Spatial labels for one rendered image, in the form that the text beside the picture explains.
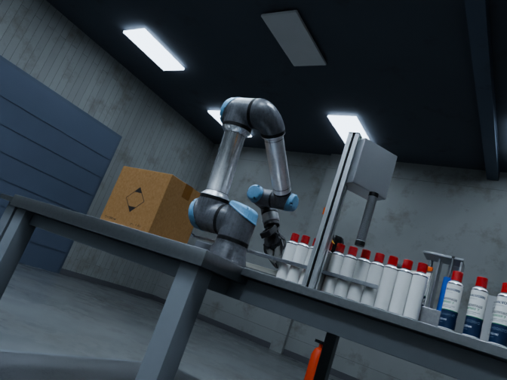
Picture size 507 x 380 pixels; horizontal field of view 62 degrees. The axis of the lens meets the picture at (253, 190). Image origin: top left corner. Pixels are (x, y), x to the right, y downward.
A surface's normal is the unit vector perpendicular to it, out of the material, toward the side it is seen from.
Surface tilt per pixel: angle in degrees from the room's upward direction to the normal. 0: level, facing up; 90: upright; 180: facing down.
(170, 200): 90
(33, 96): 90
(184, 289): 90
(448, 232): 90
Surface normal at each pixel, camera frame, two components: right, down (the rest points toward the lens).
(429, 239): -0.48, -0.39
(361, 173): 0.42, -0.10
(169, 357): 0.81, 0.14
